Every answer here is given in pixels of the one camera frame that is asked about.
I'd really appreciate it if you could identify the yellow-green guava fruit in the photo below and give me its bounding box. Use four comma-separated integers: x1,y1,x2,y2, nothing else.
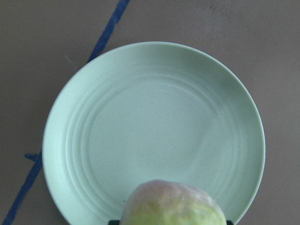
120,180,227,225

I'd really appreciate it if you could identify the light green plate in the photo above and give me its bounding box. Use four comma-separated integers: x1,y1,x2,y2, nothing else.
42,42,265,225

